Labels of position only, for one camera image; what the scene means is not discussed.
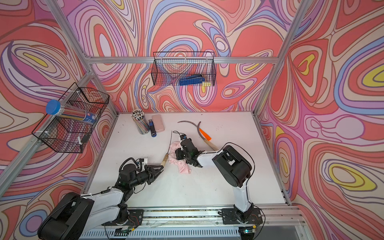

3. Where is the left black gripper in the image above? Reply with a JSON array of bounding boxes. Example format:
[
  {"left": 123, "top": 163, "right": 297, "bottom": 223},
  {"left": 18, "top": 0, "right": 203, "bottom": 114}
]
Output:
[{"left": 128, "top": 166, "right": 164, "bottom": 190}]

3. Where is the pink terry rag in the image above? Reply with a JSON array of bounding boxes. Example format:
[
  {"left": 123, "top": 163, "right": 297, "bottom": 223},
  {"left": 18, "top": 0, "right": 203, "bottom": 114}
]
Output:
[{"left": 168, "top": 141, "right": 192, "bottom": 175}]

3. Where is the wooden handled sickle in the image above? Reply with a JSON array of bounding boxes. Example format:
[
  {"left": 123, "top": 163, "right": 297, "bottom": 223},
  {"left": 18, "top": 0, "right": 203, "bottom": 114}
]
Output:
[
  {"left": 197, "top": 122, "right": 219, "bottom": 151},
  {"left": 161, "top": 131, "right": 173, "bottom": 167}
]

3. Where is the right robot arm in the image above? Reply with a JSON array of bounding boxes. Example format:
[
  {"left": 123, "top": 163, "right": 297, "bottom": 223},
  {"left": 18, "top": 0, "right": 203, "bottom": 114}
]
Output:
[{"left": 175, "top": 138, "right": 254, "bottom": 223}]

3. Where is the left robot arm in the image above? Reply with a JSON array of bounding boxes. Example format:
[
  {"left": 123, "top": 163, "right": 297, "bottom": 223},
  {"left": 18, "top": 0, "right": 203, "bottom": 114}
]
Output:
[{"left": 38, "top": 158, "right": 167, "bottom": 240}]

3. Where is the pink eraser block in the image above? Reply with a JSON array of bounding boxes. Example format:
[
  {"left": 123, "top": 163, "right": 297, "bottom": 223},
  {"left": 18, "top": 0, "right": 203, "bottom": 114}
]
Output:
[{"left": 152, "top": 114, "right": 165, "bottom": 133}]

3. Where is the blue black stapler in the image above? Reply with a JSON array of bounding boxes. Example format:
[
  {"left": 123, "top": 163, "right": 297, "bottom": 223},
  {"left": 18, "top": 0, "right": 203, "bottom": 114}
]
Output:
[{"left": 149, "top": 120, "right": 157, "bottom": 137}]

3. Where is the pencil cup on table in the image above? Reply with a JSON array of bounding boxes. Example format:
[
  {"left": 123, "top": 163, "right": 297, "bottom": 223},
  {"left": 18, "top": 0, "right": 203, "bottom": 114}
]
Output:
[{"left": 131, "top": 109, "right": 150, "bottom": 135}]

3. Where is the blue tool in basket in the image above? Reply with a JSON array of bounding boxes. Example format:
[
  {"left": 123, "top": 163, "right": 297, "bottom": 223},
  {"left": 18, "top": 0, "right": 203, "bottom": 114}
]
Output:
[{"left": 179, "top": 75, "right": 206, "bottom": 86}]

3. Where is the blue capped pencil tube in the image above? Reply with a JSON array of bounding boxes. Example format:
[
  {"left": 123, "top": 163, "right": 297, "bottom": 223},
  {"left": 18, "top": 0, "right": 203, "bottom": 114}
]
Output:
[{"left": 46, "top": 100, "right": 97, "bottom": 125}]

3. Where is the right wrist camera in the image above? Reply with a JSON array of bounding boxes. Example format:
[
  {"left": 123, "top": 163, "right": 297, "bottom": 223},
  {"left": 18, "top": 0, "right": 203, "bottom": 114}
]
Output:
[{"left": 180, "top": 134, "right": 187, "bottom": 141}]

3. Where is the orange handled sickle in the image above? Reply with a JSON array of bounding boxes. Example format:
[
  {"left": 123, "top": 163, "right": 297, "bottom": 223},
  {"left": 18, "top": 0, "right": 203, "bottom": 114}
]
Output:
[{"left": 178, "top": 120, "right": 212, "bottom": 141}]

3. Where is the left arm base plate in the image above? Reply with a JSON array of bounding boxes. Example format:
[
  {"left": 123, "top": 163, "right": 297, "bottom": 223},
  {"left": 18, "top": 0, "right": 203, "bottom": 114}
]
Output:
[{"left": 102, "top": 209, "right": 144, "bottom": 227}]

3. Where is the aluminium front rail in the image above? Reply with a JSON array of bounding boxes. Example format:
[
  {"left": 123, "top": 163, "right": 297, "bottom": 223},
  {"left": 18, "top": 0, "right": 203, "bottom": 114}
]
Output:
[{"left": 79, "top": 206, "right": 314, "bottom": 240}]

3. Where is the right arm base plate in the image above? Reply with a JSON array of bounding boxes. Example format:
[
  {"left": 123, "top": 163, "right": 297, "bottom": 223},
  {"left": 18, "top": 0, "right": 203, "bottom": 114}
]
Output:
[{"left": 218, "top": 206, "right": 264, "bottom": 226}]

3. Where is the back wire basket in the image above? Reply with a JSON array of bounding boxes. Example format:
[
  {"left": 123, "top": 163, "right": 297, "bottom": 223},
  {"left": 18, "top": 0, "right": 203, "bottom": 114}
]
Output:
[{"left": 151, "top": 51, "right": 217, "bottom": 87}]

